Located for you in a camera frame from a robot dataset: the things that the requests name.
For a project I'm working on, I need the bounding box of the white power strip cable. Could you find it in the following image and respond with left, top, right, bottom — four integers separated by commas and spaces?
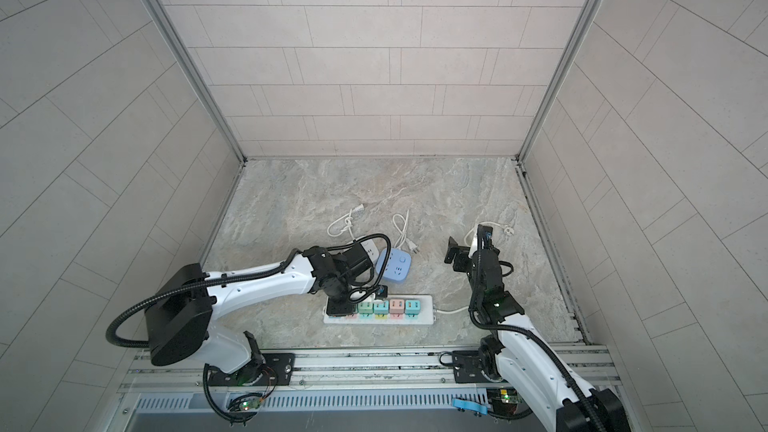
433, 220, 517, 317

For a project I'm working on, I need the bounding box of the left circuit board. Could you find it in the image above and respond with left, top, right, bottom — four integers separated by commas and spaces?
228, 393, 265, 414

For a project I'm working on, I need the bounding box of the white multicolour power strip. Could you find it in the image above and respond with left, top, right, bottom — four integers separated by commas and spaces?
323, 295, 435, 326

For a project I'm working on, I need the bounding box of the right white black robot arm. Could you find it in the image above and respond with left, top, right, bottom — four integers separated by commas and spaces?
444, 224, 630, 431

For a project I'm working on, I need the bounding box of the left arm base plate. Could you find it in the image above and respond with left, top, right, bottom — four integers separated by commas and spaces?
208, 353, 296, 387

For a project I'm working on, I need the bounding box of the circuit board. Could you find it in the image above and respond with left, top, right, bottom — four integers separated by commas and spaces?
228, 393, 265, 414
486, 388, 530, 420

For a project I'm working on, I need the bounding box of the pink charger plug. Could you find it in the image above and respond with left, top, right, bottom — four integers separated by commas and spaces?
389, 299, 405, 316

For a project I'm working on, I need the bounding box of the right circuit board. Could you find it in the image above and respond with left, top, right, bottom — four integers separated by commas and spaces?
486, 388, 530, 420

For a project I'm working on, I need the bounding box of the blue clip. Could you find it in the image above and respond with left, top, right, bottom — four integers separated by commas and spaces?
452, 398, 489, 416

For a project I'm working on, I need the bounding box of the blue square socket cube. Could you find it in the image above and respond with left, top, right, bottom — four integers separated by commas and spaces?
382, 249, 412, 283

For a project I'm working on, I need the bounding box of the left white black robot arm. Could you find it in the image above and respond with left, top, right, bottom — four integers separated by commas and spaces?
105, 234, 389, 374

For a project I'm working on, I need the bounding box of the aluminium mounting rail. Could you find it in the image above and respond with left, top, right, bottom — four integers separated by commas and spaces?
118, 343, 622, 392

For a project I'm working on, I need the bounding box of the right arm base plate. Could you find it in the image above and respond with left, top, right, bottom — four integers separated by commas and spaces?
451, 350, 503, 384

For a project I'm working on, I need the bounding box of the white square socket cube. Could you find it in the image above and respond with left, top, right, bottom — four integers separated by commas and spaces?
362, 239, 379, 256

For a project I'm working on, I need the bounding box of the white cube socket cable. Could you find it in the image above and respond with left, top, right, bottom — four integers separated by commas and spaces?
326, 203, 366, 239

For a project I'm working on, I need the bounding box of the teal charger plug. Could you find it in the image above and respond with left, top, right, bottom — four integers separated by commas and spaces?
404, 299, 421, 318
373, 300, 390, 316
357, 301, 374, 318

